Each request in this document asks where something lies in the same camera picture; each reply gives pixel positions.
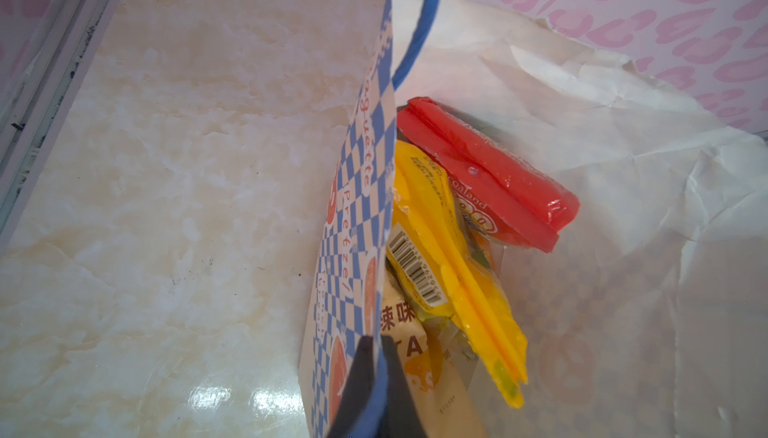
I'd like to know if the tan paper snack bag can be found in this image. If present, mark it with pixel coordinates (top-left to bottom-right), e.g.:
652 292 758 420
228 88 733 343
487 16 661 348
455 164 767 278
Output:
380 272 487 437

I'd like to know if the red fruit candy bag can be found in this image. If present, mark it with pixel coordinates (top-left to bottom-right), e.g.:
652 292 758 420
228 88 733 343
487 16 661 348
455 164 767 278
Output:
397 97 581 253

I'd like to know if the checkered paper bag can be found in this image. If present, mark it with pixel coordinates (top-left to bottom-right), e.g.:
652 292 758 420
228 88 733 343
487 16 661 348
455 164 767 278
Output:
299 0 767 437

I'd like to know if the yellow fruit candy bag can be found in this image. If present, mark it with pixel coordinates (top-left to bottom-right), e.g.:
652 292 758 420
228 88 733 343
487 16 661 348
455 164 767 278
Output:
387 142 528 409

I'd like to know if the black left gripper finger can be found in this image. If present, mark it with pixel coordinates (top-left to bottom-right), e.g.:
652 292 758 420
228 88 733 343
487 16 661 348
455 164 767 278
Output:
326 336 426 437

